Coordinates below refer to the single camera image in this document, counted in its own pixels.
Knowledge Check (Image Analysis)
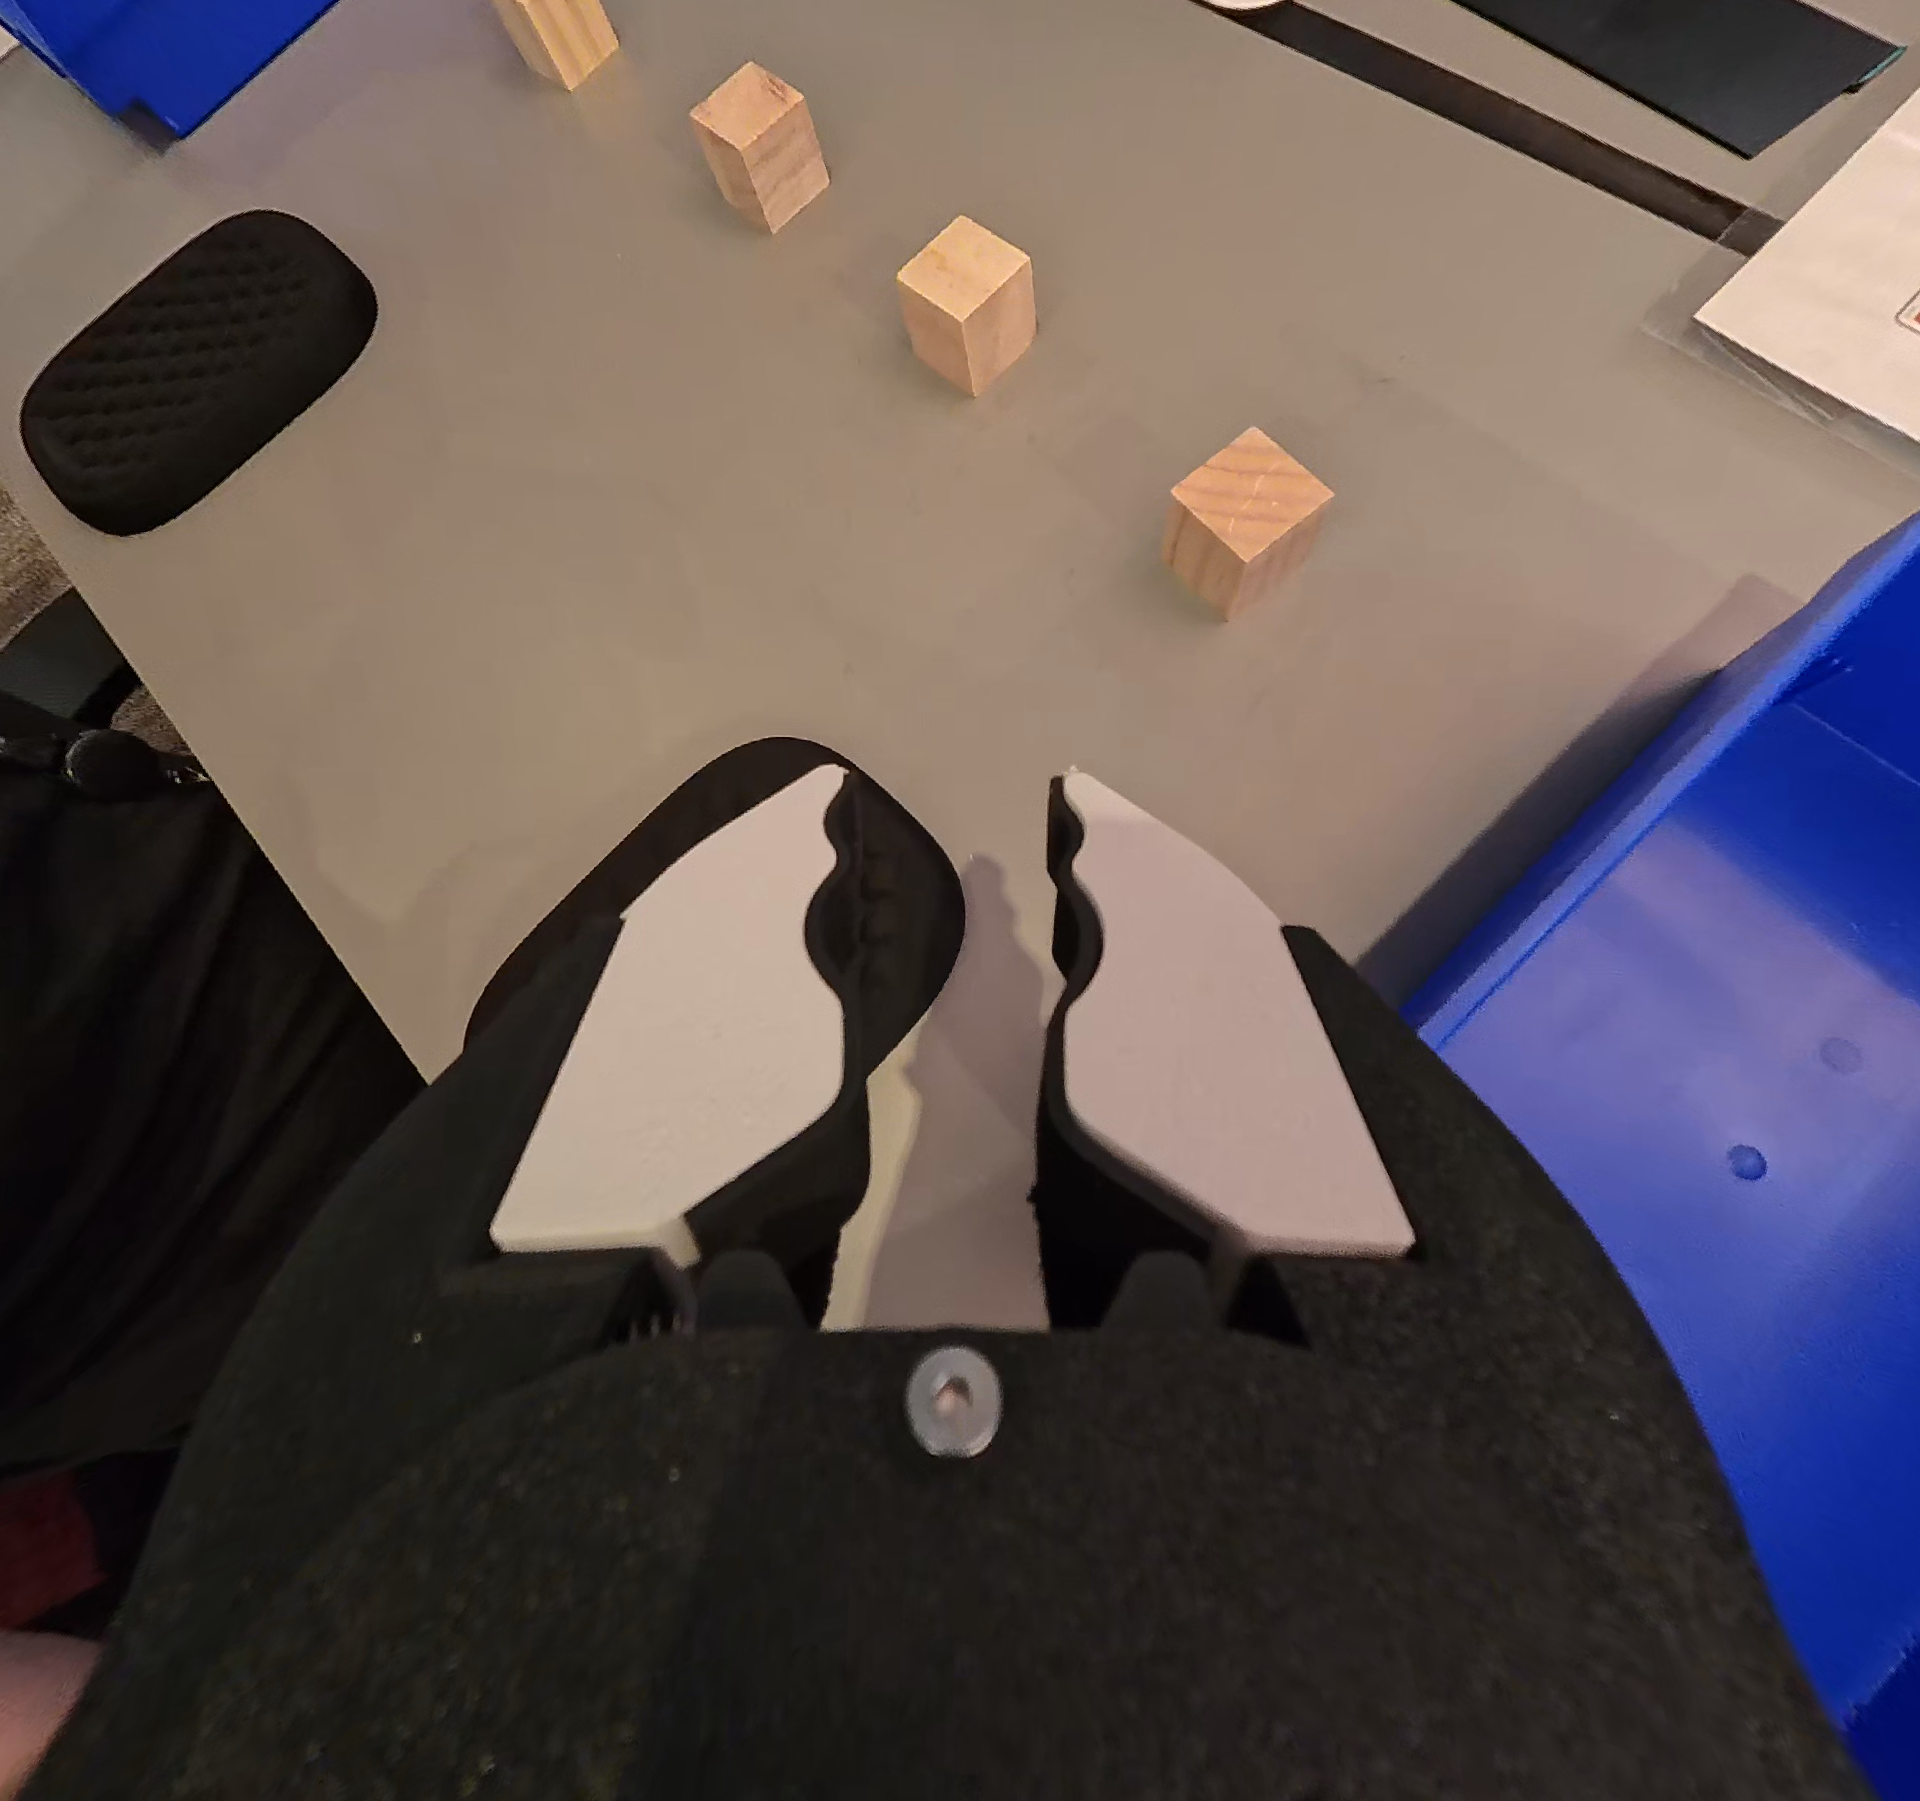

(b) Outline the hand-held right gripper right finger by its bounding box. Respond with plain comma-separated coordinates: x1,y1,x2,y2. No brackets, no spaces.
1034,771,1416,1291

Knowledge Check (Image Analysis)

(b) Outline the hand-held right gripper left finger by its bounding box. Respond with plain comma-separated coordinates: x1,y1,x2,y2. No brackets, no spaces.
492,761,874,1329

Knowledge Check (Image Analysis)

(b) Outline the wooden cube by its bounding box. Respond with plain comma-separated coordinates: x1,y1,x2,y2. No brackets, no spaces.
690,59,830,234
479,0,622,94
1165,428,1334,621
897,216,1036,399

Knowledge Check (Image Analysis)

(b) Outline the black textured wrist pad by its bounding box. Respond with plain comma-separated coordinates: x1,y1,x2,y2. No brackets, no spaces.
465,734,968,1081
18,209,380,537

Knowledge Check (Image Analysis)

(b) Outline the person's leg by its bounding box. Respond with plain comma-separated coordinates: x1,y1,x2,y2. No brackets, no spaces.
0,1629,106,1756

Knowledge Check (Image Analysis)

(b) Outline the instruction sheet in plastic sleeve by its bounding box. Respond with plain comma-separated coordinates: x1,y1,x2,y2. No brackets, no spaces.
1642,83,1920,459

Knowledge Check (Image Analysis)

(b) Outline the black rectangular table plate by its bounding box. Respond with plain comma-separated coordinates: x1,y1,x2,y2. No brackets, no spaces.
1394,0,1888,158

